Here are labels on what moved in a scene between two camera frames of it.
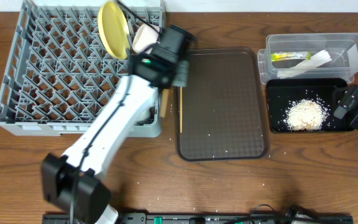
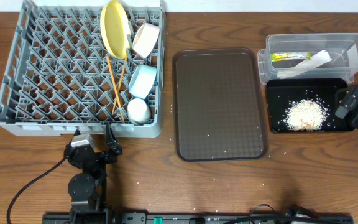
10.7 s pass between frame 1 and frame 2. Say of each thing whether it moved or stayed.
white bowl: stayed
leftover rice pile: stayed
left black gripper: moved
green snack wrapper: stayed
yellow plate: stayed
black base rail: stayed
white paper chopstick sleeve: stayed
